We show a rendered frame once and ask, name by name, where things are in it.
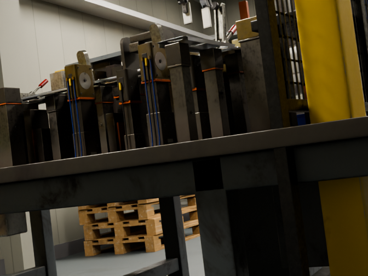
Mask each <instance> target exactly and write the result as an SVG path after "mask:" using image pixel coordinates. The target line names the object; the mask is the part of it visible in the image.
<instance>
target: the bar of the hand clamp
mask: <svg viewBox="0 0 368 276"><path fill-rule="evenodd" d="M212 5H213V7H212V9H213V10H214V23H215V41H219V42H220V40H222V42H224V41H225V40H227V35H226V13H225V4H224V3H220V4H218V3H217V2H213V3H212Z"/></svg>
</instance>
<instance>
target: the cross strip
mask: <svg viewBox="0 0 368 276"><path fill-rule="evenodd" d="M180 38H181V40H178V41H173V42H169V41H171V40H175V39H180ZM177 42H181V43H188V44H189V52H193V53H199V51H200V50H204V49H209V48H217V47H221V46H224V47H222V48H227V47H231V48H235V44H231V43H225V42H219V41H213V40H209V39H203V38H197V37H191V36H181V37H176V38H173V39H168V40H165V41H161V42H158V43H157V44H159V48H165V45H169V44H173V43H177ZM198 43H203V44H198ZM194 44H198V45H194ZM222 48H219V49H222Z"/></svg>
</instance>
